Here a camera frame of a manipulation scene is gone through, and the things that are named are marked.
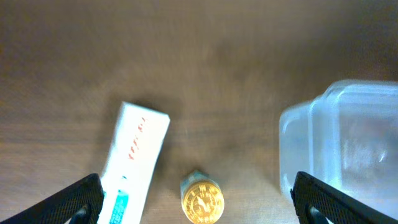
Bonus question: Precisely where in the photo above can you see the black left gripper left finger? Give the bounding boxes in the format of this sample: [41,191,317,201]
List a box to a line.
[3,173,104,224]

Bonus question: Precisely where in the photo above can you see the clear plastic container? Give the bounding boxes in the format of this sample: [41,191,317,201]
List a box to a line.
[279,80,397,218]

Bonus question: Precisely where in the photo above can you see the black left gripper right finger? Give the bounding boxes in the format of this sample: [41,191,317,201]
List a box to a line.
[290,171,397,224]

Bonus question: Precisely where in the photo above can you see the white Panadol box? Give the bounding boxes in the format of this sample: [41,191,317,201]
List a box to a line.
[98,102,170,224]

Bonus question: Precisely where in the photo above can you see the gold lid balm jar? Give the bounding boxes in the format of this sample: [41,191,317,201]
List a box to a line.
[180,170,225,224]

